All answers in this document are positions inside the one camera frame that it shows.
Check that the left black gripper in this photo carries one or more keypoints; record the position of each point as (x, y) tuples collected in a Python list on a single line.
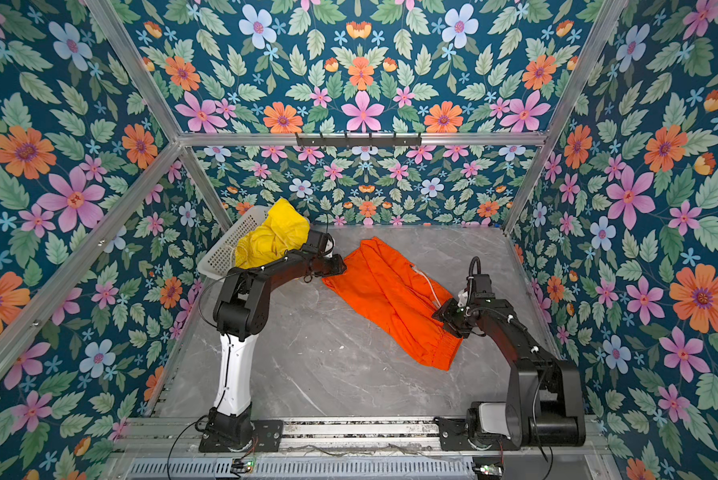
[(336, 266)]

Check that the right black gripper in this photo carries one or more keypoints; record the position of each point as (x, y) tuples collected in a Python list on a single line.
[(447, 312)]

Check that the orange shorts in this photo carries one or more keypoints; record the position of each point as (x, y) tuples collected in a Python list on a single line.
[(386, 288)]

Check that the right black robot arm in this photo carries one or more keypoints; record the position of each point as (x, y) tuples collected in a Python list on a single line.
[(544, 401)]

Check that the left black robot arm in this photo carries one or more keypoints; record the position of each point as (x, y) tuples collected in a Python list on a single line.
[(240, 314)]

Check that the yellow shorts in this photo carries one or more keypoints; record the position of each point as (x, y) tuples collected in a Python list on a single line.
[(283, 230)]

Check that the white plastic laundry basket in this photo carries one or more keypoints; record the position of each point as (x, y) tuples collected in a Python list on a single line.
[(220, 259)]

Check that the right electronics board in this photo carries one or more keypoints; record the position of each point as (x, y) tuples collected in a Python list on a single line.
[(488, 471)]

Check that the electronics board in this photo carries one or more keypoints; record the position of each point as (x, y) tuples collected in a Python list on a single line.
[(242, 466), (488, 471)]

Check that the white ventilation grille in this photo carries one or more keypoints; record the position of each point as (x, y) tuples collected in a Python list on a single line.
[(304, 468)]

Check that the left electronics board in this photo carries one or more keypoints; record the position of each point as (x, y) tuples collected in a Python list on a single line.
[(242, 466)]

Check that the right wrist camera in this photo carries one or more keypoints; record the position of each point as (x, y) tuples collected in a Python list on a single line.
[(465, 298)]

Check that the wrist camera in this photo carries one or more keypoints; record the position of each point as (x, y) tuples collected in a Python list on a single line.
[(465, 298), (319, 243)]

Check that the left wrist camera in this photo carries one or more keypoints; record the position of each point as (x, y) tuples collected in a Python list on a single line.
[(319, 243)]

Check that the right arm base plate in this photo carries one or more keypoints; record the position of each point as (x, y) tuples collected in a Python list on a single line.
[(459, 434)]

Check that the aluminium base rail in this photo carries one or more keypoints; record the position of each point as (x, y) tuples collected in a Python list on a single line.
[(332, 436)]

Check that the black hook rail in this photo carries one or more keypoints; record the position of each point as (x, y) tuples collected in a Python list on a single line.
[(346, 140)]

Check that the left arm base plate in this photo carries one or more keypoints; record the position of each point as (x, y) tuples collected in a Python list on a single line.
[(241, 437)]

